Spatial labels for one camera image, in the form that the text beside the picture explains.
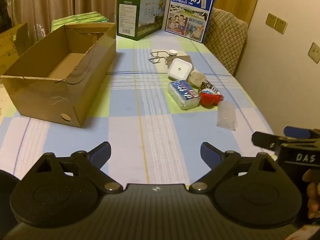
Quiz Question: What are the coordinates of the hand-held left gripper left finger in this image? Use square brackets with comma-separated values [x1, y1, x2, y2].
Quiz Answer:
[21, 141, 124, 194]

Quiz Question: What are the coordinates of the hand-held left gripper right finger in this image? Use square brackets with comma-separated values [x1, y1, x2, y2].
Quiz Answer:
[189, 141, 292, 194]

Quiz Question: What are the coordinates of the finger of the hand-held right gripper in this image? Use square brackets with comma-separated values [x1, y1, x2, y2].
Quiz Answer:
[251, 131, 284, 153]
[283, 126, 320, 139]

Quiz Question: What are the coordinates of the clear plastic cup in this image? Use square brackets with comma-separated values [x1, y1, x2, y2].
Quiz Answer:
[216, 101, 237, 131]

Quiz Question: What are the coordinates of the red plush toy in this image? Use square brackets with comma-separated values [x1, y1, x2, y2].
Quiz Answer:
[199, 90, 224, 105]

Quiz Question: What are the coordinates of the zebra striped pouch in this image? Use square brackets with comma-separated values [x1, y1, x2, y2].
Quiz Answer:
[199, 80, 220, 95]

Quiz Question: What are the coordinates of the clear packet with blue label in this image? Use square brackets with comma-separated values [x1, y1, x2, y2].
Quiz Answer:
[167, 79, 201, 110]

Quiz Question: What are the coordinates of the white plug adapter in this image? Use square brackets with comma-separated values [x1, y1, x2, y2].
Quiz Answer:
[188, 70, 206, 85]

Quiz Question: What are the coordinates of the white square night light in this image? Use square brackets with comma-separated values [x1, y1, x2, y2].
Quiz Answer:
[167, 58, 193, 78]

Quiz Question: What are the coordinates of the beige card box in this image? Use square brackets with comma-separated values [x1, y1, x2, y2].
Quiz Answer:
[156, 54, 194, 73]

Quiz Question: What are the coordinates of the metal wire rack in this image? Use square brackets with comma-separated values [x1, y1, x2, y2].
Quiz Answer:
[149, 51, 175, 66]

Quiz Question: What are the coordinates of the person's right hand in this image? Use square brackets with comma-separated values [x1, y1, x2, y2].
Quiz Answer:
[307, 182, 320, 219]

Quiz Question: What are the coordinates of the plaid tablecloth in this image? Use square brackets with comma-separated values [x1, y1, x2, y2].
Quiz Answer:
[0, 32, 275, 183]

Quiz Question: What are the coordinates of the chair with quilted cover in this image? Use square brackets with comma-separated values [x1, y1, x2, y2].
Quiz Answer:
[205, 8, 249, 75]

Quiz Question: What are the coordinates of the pack of green cartons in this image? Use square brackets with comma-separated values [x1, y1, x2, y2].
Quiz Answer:
[51, 11, 109, 33]

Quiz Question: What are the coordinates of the green milk carton case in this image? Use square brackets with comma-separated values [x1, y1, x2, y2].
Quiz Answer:
[117, 0, 167, 41]

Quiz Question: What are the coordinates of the blue milk carton case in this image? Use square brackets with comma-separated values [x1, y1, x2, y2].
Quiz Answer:
[164, 0, 217, 44]

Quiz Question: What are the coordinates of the printed brown cardboard box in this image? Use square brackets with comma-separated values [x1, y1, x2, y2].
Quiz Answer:
[0, 23, 28, 68]

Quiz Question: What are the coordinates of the beige wall socket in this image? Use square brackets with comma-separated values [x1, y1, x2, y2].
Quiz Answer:
[274, 17, 288, 34]
[265, 13, 277, 28]
[308, 42, 320, 64]

